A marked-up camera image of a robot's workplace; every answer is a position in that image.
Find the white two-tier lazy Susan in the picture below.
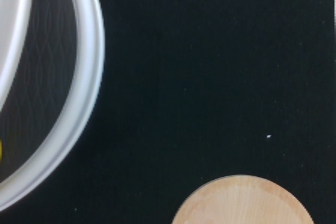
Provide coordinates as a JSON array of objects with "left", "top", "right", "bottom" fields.
[{"left": 0, "top": 0, "right": 104, "bottom": 212}]

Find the round wooden coaster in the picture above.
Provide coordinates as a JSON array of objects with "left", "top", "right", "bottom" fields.
[{"left": 170, "top": 175, "right": 314, "bottom": 224}]

